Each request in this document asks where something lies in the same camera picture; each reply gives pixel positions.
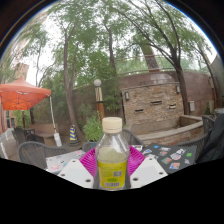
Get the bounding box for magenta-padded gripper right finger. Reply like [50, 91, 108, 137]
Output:
[127, 145, 169, 190]

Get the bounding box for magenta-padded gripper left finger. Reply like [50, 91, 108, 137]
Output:
[57, 147, 101, 190]

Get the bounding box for clear bottle with yellow label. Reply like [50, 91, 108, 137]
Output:
[94, 116, 131, 191]

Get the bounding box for grey laptop with stickers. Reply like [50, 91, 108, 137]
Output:
[45, 149, 87, 174]

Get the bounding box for white printed paper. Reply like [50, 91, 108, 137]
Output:
[131, 144, 144, 152]

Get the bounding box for black laptop with stickers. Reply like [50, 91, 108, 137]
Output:
[138, 142, 198, 175]

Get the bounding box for blue yellow striped cone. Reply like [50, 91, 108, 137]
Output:
[68, 124, 79, 143]

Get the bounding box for green plant in teal pot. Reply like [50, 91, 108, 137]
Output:
[81, 113, 104, 153]

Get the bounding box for group of chairs under tent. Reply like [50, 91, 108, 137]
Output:
[11, 126, 46, 148]

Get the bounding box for black backpack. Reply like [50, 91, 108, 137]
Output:
[194, 113, 224, 164]

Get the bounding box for green leafy tree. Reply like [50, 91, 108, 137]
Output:
[113, 0, 218, 116]
[19, 0, 111, 143]

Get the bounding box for orange canopy tent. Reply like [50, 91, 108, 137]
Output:
[0, 77, 63, 148]

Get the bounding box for globe-topped lamp post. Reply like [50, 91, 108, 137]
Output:
[93, 78, 106, 123]

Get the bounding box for grey wall box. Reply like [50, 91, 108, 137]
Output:
[188, 100, 196, 113]

